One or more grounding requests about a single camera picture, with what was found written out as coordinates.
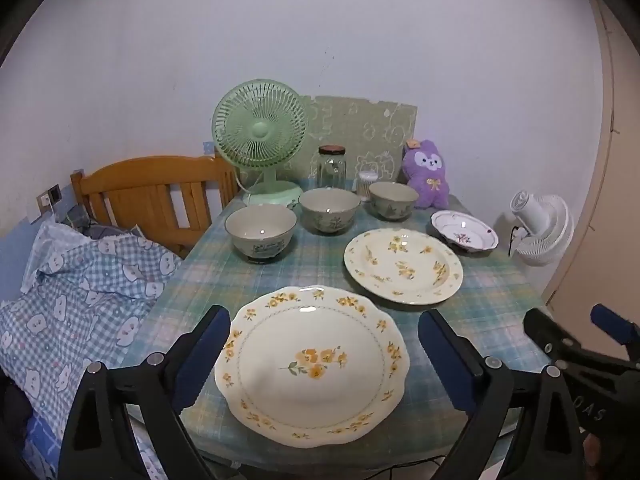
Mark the beige door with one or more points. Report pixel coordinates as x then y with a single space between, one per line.
615 210

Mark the glass jar with dark lid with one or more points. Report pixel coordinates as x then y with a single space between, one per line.
331 170

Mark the small red floral plate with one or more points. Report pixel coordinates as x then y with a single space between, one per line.
465 232

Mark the cream floral ceramic bowl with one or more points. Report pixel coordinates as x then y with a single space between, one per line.
330 210
260 240
392 200

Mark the grey plaid cloth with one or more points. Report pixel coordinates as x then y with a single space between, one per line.
100 230

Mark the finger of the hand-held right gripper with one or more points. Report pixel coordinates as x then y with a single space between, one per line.
547 335
612 322

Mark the round yellow floral plate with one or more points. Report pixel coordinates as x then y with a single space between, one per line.
400 265

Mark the scalloped yellow floral plate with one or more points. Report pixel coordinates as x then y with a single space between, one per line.
310 390

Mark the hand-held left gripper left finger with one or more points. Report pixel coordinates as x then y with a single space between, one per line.
202 355

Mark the white clip fan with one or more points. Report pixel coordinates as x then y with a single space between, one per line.
542 230

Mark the blue checkered printed blanket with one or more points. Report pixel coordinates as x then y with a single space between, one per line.
75 310

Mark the purple plush toy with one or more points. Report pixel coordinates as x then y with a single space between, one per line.
427 180

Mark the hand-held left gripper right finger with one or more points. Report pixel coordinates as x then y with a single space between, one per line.
447 360

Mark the cotton swab container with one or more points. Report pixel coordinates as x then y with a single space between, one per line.
366 182

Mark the wooden headboard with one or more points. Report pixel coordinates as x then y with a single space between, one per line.
150 185

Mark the blue plaid tablecloth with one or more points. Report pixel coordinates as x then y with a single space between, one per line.
310 270

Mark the green desk fan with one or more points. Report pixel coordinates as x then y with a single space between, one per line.
260 130

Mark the wall socket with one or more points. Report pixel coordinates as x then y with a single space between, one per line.
54 193

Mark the green patterned board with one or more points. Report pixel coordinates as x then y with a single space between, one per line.
350 120

